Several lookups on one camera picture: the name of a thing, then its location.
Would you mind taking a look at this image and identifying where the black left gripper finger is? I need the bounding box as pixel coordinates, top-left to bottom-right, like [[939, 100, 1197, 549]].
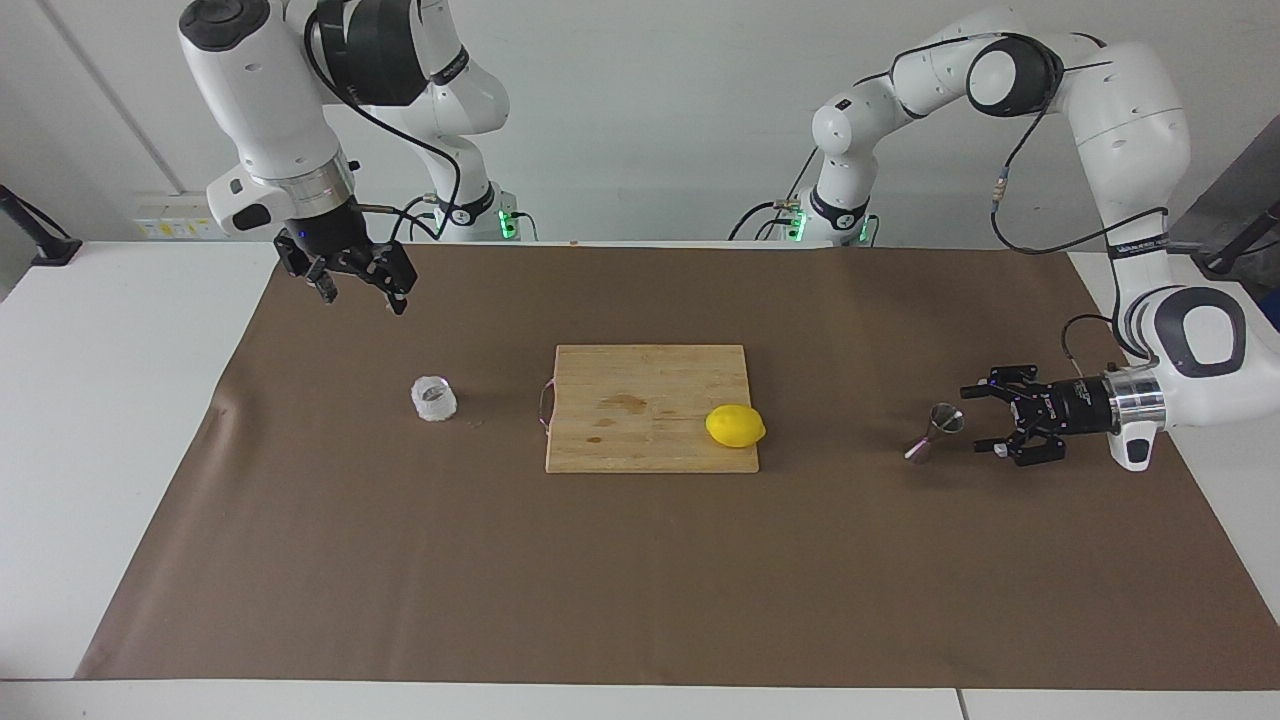
[[960, 364, 1042, 403], [975, 433, 1067, 469]]

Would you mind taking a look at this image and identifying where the steel double jigger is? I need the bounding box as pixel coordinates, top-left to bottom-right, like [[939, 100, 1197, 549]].
[[904, 402, 967, 463]]

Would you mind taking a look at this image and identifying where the clear glass cup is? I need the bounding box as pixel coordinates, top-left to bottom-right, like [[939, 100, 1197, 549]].
[[410, 375, 459, 423]]

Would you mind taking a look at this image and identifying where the black clamp stand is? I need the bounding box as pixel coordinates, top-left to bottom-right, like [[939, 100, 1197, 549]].
[[1200, 200, 1280, 278], [0, 185, 83, 267]]

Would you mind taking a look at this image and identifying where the dark grey panel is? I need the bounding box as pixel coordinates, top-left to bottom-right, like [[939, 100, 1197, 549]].
[[1160, 115, 1280, 253]]

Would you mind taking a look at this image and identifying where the yellow lemon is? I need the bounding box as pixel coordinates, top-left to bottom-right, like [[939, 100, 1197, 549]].
[[705, 404, 768, 449]]

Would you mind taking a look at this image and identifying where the wooden cutting board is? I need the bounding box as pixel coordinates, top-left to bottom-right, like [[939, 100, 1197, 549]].
[[538, 345, 761, 475]]

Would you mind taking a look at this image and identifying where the brown paper table mat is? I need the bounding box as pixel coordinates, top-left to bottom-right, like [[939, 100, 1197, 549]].
[[75, 243, 1280, 691]]

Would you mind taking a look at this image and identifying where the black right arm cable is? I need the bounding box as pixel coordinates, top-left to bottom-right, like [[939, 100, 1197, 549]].
[[303, 0, 464, 241]]

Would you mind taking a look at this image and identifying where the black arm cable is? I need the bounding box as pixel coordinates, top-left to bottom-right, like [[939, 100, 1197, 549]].
[[303, 0, 464, 241], [985, 60, 1171, 363]]

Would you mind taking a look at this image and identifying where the white wall socket strip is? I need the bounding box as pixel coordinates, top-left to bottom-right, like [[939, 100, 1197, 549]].
[[135, 195, 226, 241]]

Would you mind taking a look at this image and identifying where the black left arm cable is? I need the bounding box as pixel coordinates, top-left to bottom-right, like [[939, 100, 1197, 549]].
[[985, 60, 1171, 363]]

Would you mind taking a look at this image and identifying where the black base cable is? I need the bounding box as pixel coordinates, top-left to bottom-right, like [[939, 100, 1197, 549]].
[[728, 150, 823, 242]]

